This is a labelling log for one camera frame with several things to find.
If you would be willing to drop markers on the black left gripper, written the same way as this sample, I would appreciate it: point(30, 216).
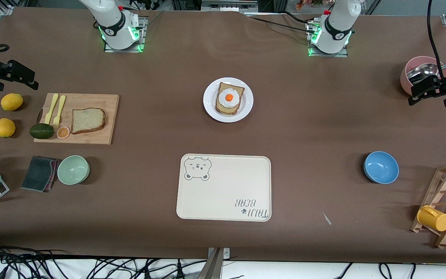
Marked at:
point(445, 86)

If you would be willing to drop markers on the light seeded bread slice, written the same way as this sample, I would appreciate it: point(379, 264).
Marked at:
point(87, 121)

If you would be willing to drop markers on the white round plate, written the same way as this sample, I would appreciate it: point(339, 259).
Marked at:
point(209, 108)

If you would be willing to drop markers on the white cheese slice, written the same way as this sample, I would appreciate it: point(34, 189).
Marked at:
point(229, 97)

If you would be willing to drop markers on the brown toasted bread slice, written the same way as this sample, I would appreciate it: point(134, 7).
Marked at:
point(223, 86)

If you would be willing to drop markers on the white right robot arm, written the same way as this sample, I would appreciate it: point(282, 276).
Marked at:
point(114, 23)

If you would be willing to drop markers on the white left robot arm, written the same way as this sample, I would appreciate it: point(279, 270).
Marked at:
point(335, 27)

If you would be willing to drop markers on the metal ladle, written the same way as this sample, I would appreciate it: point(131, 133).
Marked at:
point(424, 71)

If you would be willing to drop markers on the pink bowl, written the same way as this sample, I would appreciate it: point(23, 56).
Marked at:
point(405, 75)

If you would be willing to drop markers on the yellow lemon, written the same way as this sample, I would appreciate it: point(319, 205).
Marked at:
point(12, 102)
point(4, 128)

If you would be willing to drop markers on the yellow plastic knife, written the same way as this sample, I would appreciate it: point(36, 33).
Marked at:
point(52, 106)

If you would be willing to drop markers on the yellow plastic fork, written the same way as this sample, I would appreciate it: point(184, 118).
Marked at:
point(61, 104)

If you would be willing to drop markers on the green avocado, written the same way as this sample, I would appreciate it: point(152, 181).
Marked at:
point(42, 131)

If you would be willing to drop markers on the orange slice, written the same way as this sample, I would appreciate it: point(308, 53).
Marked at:
point(63, 132)

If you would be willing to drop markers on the wooden cutting board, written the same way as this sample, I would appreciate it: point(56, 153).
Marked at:
point(91, 100)

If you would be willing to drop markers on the blue bowl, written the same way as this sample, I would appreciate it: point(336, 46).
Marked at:
point(381, 167)

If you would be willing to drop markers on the pink cloth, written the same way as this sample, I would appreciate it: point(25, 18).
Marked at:
point(55, 164)

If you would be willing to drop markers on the grey folded cloth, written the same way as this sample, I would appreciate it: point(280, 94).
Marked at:
point(39, 173)

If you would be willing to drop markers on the wooden cup rack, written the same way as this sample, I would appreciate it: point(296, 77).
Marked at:
point(429, 193)

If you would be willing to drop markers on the mint green bowl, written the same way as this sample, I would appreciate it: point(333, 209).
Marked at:
point(73, 169)

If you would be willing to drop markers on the yellow cup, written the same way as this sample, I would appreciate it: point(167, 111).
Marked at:
point(434, 220)

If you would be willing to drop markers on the white paper scrap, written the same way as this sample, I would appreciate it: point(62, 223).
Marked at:
point(326, 219)

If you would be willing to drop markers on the grey metal fixture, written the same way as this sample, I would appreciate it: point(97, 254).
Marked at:
point(229, 6)

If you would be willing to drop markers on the cream bear print tray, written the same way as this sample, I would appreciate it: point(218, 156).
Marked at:
point(223, 190)

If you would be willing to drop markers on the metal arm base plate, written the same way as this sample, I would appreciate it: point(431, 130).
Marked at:
point(124, 50)
point(327, 55)

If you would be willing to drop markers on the aluminium camera mount post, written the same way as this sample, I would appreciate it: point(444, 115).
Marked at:
point(215, 267)

